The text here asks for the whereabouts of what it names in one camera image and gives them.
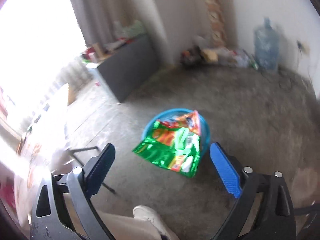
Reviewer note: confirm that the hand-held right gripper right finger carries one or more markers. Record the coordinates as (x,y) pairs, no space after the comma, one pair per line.
(225,170)

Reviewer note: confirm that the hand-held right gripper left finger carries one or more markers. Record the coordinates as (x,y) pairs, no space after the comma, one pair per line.
(100,170)

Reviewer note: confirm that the blue mesh basket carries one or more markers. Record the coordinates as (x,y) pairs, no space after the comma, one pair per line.
(205,137)

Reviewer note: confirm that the green snack bag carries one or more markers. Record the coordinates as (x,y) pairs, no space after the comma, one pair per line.
(170,150)

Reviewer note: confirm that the person's right leg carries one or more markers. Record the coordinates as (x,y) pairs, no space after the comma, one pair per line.
(125,227)

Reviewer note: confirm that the floral tablecloth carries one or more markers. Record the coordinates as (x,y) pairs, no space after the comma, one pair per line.
(35,160)

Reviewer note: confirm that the white shoe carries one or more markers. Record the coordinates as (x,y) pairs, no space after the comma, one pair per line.
(150,216)

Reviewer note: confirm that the grey cabinet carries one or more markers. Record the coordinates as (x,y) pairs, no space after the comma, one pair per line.
(125,72)

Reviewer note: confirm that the pile of plastic bags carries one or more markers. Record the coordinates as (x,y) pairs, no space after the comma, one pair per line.
(220,56)

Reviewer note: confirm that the large blue water jug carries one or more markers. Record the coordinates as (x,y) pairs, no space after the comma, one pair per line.
(266,47)

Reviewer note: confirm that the white plastic bag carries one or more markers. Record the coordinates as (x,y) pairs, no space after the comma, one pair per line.
(130,30)

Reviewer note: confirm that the patterned wallpaper roll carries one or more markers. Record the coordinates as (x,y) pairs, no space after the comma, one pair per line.
(215,17)

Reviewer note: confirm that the beige curtain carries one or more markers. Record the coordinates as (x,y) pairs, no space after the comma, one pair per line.
(112,5)

